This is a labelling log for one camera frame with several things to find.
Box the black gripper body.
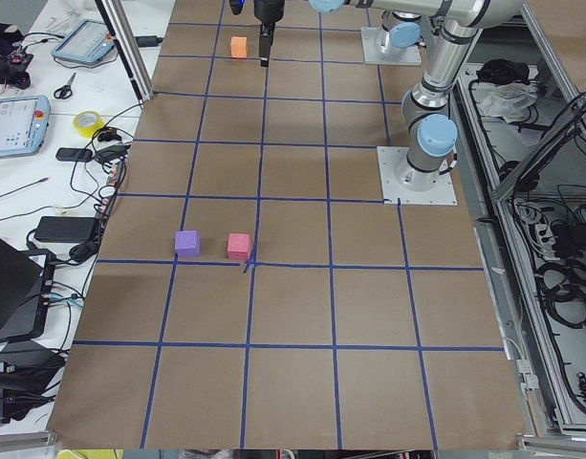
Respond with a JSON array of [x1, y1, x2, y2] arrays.
[[253, 0, 285, 24]]

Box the orange foam block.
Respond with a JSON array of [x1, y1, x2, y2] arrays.
[[229, 35, 249, 59]]

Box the upper teach pendant tablet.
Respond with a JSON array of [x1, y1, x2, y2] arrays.
[[51, 19, 115, 67]]

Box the teach pendant tablet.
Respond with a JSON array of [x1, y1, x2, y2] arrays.
[[51, 19, 115, 67], [0, 95, 51, 158]]

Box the yellow tape roll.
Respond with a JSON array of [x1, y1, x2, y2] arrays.
[[73, 111, 105, 139]]

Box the pink foam block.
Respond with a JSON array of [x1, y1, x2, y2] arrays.
[[227, 232, 252, 260]]

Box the purple foam block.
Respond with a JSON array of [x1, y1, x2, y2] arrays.
[[174, 229, 201, 257]]

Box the small black phone device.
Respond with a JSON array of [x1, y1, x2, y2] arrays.
[[55, 147, 94, 163]]

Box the crumpled white cloth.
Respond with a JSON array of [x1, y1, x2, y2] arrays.
[[478, 83, 538, 123]]

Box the brown paper table mat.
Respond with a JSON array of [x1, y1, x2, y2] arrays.
[[49, 1, 527, 450]]

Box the lower teach pendant tablet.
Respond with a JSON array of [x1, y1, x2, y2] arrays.
[[0, 95, 51, 158]]

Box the black power adapter brick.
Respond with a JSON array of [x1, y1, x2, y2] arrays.
[[34, 216, 97, 243]]

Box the black laptop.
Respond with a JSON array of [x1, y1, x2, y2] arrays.
[[0, 239, 54, 342]]

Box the aluminium frame post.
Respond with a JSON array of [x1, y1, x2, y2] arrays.
[[95, 0, 153, 102]]

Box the black handled scissors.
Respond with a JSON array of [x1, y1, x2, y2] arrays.
[[53, 73, 76, 100]]

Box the coiled black cables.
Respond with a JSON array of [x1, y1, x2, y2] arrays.
[[535, 262, 586, 331]]

